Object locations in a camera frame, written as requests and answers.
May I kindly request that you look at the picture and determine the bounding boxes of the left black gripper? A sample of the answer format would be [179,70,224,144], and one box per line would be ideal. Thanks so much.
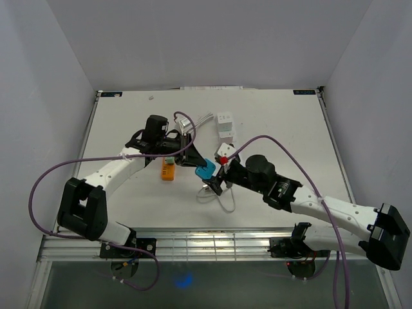
[156,133,207,167]

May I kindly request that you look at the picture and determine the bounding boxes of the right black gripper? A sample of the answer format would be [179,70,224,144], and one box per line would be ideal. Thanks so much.
[202,159,265,196]

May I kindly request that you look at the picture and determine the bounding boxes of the blue plug adapter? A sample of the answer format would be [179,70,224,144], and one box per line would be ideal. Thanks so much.
[195,159,216,180]

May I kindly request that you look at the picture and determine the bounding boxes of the green plug adapter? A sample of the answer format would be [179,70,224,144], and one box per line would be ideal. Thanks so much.
[164,156,175,165]

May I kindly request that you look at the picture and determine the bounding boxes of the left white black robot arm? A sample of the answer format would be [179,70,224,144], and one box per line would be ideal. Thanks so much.
[57,115,207,258]

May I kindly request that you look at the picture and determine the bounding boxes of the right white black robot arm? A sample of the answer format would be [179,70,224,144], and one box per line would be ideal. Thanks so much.
[195,154,411,270]

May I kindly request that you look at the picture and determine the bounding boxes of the orange power adapter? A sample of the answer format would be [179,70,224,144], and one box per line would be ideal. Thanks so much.
[160,159,175,181]

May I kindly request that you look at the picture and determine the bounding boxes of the white usb charger block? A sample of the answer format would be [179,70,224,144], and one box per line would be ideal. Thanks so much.
[218,130,236,144]

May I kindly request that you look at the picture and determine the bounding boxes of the white cube socket adapter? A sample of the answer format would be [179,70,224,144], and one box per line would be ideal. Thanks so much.
[216,112,233,132]

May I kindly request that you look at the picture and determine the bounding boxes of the left blue corner label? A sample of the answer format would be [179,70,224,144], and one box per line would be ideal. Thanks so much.
[100,91,123,97]

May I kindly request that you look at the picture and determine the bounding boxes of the blue corner label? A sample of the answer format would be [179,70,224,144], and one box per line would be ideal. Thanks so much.
[100,91,123,97]
[293,89,316,95]

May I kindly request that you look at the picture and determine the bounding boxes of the right blue corner label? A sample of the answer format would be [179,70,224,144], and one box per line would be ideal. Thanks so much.
[293,89,316,95]

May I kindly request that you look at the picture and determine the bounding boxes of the power strip white cord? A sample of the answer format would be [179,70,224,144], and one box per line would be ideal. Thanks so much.
[196,186,236,213]

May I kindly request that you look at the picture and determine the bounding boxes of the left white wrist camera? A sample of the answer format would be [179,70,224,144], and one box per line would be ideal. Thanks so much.
[174,117,193,134]

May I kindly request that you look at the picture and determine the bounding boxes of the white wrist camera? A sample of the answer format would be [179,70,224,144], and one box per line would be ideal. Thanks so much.
[174,117,193,134]
[215,143,236,172]

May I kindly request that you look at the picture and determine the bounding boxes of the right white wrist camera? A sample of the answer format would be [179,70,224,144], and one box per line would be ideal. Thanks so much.
[215,143,236,172]

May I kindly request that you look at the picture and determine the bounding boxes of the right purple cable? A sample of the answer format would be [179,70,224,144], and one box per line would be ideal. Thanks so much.
[225,135,351,309]

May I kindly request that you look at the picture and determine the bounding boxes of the purple cable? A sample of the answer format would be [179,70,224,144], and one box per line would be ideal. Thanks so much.
[29,111,197,292]
[225,135,351,309]

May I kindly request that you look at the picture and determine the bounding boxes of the aluminium front rail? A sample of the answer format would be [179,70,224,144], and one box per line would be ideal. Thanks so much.
[35,227,387,263]

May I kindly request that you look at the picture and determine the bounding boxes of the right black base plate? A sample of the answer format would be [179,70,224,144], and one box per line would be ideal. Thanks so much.
[268,238,330,259]

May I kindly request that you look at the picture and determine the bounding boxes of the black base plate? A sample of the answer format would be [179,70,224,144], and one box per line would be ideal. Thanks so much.
[268,238,330,259]
[99,238,157,259]

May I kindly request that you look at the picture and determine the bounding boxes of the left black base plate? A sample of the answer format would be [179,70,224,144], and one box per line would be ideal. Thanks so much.
[99,238,157,259]

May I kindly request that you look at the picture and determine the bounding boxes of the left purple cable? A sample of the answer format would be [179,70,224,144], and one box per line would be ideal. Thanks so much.
[29,111,197,292]

